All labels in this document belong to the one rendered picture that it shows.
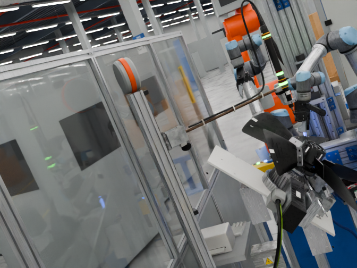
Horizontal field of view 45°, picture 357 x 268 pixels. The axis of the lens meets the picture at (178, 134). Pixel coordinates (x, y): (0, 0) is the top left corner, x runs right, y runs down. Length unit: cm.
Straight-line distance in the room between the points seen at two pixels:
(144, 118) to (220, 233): 75
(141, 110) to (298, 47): 155
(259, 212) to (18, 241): 131
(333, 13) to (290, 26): 92
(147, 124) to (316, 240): 102
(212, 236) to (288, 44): 150
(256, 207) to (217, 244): 28
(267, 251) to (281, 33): 155
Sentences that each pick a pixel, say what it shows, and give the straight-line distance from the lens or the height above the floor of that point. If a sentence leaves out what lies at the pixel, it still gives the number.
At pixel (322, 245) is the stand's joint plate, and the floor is 75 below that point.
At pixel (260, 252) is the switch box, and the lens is 226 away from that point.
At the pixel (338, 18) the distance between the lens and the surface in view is 402.
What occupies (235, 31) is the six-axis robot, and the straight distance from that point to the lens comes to 625.
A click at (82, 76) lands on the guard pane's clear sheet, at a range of 187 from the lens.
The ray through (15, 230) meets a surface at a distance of 127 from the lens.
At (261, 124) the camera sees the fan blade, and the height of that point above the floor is 139.
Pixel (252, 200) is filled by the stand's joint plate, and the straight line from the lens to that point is 222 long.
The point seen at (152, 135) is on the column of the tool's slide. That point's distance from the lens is 192.
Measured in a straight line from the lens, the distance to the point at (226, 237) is 228.
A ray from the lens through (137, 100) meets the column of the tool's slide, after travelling 190.
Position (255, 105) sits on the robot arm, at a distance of 310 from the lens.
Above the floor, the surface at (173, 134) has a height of 156.
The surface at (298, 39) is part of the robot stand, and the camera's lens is 314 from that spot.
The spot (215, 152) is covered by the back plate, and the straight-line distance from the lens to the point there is 224.
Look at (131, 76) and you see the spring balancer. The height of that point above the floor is 187.
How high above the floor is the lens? 188
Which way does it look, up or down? 10 degrees down
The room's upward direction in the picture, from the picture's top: 22 degrees counter-clockwise
